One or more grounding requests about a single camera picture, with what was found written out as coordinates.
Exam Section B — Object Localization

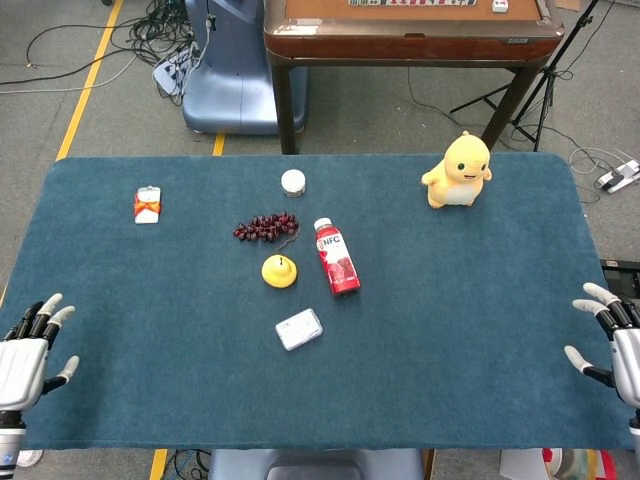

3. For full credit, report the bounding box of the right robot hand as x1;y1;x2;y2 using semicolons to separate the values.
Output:
563;282;640;410

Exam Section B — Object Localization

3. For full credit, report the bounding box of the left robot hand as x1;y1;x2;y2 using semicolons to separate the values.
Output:
0;292;80;414

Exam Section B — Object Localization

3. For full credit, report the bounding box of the yellow pear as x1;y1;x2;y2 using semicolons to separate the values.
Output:
261;253;299;290

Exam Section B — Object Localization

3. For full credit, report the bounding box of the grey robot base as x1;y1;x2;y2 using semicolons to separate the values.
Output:
207;448;426;480

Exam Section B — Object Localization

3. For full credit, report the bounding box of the black box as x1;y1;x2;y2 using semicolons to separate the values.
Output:
599;258;640;306

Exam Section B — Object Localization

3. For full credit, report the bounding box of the white paper sheet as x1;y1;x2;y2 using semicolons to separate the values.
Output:
499;448;551;480

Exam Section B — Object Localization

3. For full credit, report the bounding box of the blue table cloth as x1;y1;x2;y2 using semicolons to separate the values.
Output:
0;152;636;451

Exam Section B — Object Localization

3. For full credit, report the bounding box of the white power strip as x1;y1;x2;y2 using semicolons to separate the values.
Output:
593;158;640;194

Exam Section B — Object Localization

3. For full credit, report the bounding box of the white pack with orange ribbon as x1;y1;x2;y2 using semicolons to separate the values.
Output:
133;186;163;225

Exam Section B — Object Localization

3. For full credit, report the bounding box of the yellow plush toy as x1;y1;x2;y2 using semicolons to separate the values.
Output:
420;130;494;210

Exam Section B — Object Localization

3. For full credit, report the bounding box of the clear plastic box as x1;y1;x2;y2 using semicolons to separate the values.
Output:
274;308;324;352

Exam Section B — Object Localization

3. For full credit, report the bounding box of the dark red grape bunch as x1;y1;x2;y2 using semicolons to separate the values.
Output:
232;211;301;251

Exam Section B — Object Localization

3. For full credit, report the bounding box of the black tripod stand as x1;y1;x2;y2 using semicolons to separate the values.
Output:
449;0;601;153

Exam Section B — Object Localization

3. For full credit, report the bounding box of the red NFC juice bottle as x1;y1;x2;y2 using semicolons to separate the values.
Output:
313;217;362;298

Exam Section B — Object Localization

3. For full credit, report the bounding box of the small round jar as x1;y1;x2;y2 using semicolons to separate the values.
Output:
280;169;308;198

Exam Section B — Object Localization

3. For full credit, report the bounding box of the grey power strip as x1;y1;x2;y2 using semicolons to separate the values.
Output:
152;42;201;96

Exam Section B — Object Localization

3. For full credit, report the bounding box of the wooden mahjong table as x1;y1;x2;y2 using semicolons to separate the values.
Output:
263;0;566;155

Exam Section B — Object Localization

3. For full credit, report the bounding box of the face-up mahjong tile row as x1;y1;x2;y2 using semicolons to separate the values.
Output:
348;0;478;7

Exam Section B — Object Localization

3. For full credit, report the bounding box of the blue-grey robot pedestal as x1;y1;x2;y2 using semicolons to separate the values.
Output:
181;0;309;135

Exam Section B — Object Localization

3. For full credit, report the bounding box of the black cable bundle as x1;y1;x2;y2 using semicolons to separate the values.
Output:
112;0;211;109

